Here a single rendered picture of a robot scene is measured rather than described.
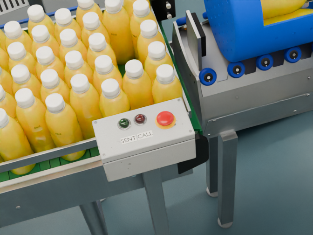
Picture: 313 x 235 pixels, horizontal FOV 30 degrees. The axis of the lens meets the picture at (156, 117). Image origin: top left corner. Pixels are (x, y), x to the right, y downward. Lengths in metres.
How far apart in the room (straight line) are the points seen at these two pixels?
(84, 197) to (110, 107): 0.32
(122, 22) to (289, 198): 1.18
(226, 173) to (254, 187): 0.48
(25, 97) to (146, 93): 0.27
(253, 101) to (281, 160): 0.93
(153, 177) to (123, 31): 0.39
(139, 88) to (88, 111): 0.13
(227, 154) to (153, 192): 0.46
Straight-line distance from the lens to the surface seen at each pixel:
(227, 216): 2.22
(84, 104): 1.33
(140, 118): 1.22
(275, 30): 1.37
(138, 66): 1.32
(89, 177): 1.46
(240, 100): 1.54
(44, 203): 1.53
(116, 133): 1.22
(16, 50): 1.42
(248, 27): 1.33
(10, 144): 1.34
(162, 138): 1.20
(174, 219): 2.33
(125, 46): 1.54
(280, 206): 2.36
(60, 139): 1.36
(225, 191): 2.04
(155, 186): 1.41
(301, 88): 1.60
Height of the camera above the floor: 2.11
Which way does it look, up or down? 55 degrees down
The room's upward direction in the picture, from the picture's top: 8 degrees counter-clockwise
